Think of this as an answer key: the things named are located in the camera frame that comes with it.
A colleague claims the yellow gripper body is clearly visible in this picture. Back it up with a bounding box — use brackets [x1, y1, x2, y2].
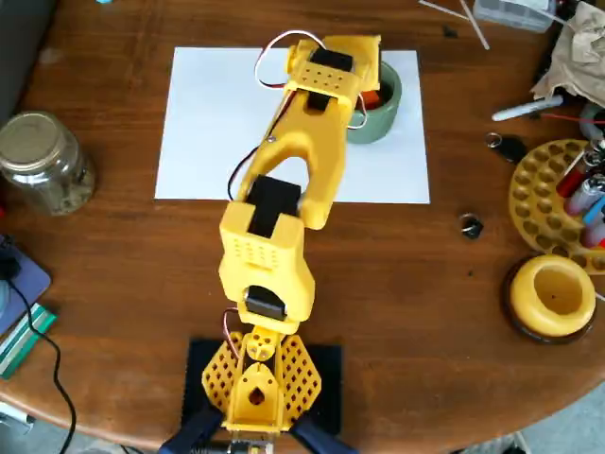
[324, 34, 384, 92]

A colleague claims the green ceramic cup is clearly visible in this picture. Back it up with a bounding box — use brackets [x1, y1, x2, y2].
[346, 61, 404, 147]

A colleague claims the thin white stick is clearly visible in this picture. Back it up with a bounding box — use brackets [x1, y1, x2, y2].
[458, 0, 491, 50]
[418, 0, 474, 23]

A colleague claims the clear plastic box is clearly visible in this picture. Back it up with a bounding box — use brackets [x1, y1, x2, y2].
[472, 0, 558, 34]

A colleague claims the white marker pen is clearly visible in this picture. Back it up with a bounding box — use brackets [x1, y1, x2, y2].
[491, 96, 564, 123]

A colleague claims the white paper sheet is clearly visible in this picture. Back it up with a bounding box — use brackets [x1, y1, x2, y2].
[154, 45, 431, 205]

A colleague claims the yellow round holed tray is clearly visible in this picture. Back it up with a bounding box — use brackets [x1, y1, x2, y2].
[508, 138, 605, 275]

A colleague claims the crumpled brown paper bag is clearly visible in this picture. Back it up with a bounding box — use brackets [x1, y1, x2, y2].
[529, 1, 605, 108]

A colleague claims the grey curved tube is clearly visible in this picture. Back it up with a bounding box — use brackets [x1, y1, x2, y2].
[579, 101, 605, 141]

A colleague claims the blue lighter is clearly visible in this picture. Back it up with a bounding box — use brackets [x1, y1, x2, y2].
[581, 194, 605, 227]

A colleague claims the dark brown saucer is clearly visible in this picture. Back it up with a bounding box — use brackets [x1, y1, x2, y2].
[501, 264, 597, 345]

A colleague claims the black base mat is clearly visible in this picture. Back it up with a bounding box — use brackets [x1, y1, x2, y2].
[181, 336, 344, 437]

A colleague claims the glass jar gold lid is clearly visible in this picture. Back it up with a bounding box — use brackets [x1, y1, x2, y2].
[0, 111, 97, 218]

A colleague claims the blue clamp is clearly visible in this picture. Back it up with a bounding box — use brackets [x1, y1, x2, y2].
[289, 409, 356, 454]
[159, 406, 226, 454]

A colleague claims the purple notebook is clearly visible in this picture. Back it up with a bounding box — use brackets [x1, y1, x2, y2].
[0, 236, 52, 337]

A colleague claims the black mouse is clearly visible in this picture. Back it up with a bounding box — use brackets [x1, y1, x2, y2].
[0, 245, 23, 281]

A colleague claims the green white book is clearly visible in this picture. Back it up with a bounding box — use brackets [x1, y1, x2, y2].
[0, 302, 59, 381]

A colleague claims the white red servo cable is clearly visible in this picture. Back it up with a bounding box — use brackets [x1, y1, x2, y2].
[253, 30, 328, 92]
[222, 306, 243, 357]
[347, 92, 371, 131]

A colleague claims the black key fob with ring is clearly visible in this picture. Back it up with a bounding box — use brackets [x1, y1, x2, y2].
[485, 132, 528, 166]

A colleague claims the small black metal ring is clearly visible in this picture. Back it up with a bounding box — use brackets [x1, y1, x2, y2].
[459, 213, 484, 241]

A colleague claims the thin red wire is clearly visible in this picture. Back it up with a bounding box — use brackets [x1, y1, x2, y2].
[541, 112, 605, 126]

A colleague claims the yellow ring candle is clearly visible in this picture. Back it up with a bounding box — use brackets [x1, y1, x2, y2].
[509, 253, 597, 338]

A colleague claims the black power cable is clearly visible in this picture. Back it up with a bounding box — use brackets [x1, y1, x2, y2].
[9, 278, 78, 454]

